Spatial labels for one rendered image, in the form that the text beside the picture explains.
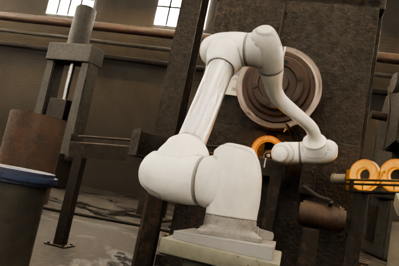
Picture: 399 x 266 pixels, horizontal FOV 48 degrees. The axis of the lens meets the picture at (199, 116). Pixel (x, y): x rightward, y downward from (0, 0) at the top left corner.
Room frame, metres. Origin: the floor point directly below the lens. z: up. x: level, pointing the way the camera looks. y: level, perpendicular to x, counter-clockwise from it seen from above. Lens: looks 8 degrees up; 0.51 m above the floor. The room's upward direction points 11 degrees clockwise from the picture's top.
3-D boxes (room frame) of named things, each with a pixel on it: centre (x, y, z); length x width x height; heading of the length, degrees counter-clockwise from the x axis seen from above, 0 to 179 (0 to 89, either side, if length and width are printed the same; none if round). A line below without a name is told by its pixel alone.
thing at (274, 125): (2.48, -0.40, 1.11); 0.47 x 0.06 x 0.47; 75
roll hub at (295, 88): (2.38, -0.38, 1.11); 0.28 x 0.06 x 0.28; 75
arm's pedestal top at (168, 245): (1.38, -0.15, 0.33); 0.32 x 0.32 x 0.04; 77
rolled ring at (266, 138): (2.48, -0.40, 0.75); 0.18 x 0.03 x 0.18; 75
